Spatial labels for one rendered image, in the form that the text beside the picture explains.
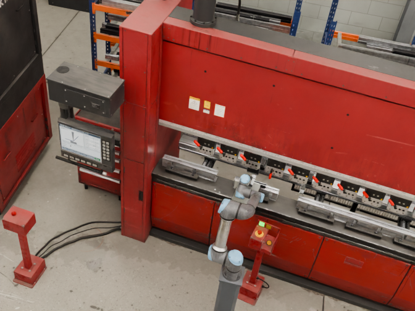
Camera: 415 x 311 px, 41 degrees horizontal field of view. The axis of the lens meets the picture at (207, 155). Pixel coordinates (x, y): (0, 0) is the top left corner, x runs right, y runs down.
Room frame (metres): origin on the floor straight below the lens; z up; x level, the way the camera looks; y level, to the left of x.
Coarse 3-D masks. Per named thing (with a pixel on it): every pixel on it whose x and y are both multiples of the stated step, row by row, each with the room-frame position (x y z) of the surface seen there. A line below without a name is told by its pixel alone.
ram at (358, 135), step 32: (192, 64) 3.45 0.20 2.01; (224, 64) 3.39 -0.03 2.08; (160, 96) 3.50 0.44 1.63; (192, 96) 3.44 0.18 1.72; (224, 96) 3.38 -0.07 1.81; (256, 96) 3.32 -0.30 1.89; (288, 96) 3.27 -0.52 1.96; (320, 96) 3.22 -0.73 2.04; (352, 96) 3.17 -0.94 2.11; (192, 128) 3.43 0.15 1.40; (224, 128) 3.37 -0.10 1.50; (256, 128) 3.31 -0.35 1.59; (288, 128) 3.25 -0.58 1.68; (320, 128) 3.20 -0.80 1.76; (352, 128) 3.15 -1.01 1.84; (384, 128) 3.10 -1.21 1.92; (320, 160) 3.18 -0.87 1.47; (352, 160) 3.13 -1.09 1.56; (384, 160) 3.08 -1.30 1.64; (384, 192) 3.06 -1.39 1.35
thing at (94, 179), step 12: (84, 120) 3.84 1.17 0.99; (96, 120) 3.87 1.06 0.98; (108, 120) 3.89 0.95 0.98; (84, 168) 3.85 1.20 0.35; (96, 168) 3.82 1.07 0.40; (84, 180) 3.85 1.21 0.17; (96, 180) 3.82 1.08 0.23; (108, 180) 3.79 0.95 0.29; (120, 180) 3.76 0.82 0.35; (120, 192) 3.76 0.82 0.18
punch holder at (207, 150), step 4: (200, 140) 3.41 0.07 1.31; (204, 140) 3.40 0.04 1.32; (208, 140) 3.40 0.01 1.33; (200, 144) 3.41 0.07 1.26; (204, 144) 3.40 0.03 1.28; (208, 144) 3.40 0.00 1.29; (212, 144) 3.39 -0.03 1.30; (196, 148) 3.41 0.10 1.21; (204, 148) 3.40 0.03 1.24; (208, 148) 3.39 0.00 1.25; (200, 152) 3.41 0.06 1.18; (204, 152) 3.40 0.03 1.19; (208, 152) 3.39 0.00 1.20; (212, 152) 3.38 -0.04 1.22
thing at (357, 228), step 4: (348, 224) 3.08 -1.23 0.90; (348, 228) 3.05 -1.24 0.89; (352, 228) 3.04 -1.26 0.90; (356, 228) 3.04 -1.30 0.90; (360, 228) 3.05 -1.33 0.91; (364, 228) 3.05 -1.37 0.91; (368, 228) 3.06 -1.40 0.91; (360, 232) 3.03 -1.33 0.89; (364, 232) 3.02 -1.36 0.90; (368, 232) 3.02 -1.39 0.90; (372, 232) 3.03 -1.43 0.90; (372, 236) 3.00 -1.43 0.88; (376, 236) 2.99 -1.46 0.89; (380, 236) 2.99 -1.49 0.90
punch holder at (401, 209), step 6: (390, 198) 3.07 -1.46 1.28; (396, 198) 3.03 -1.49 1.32; (402, 198) 3.02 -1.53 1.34; (390, 204) 3.03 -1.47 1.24; (396, 204) 3.03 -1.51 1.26; (402, 204) 3.02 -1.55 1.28; (408, 204) 3.01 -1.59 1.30; (390, 210) 3.03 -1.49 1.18; (396, 210) 3.02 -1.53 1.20; (402, 210) 3.01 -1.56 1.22
